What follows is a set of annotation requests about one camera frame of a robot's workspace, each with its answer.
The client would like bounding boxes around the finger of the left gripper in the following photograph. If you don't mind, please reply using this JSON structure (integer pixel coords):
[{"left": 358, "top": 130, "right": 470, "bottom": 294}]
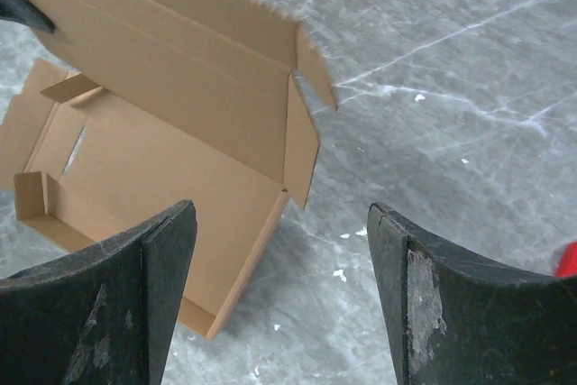
[{"left": 0, "top": 0, "right": 56, "bottom": 33}]

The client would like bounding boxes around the brown cardboard box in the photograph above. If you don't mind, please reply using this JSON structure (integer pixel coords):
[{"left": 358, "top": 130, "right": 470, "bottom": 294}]
[{"left": 1, "top": 0, "right": 337, "bottom": 339}]

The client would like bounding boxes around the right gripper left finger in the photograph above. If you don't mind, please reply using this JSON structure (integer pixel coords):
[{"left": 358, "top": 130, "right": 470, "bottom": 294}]
[{"left": 1, "top": 200, "right": 197, "bottom": 384}]

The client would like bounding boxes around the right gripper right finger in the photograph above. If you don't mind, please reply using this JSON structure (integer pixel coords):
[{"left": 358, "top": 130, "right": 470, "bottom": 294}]
[{"left": 367, "top": 203, "right": 576, "bottom": 384}]

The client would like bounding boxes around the red small object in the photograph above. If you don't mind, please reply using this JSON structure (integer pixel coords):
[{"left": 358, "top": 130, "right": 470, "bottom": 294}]
[{"left": 554, "top": 241, "right": 577, "bottom": 278}]

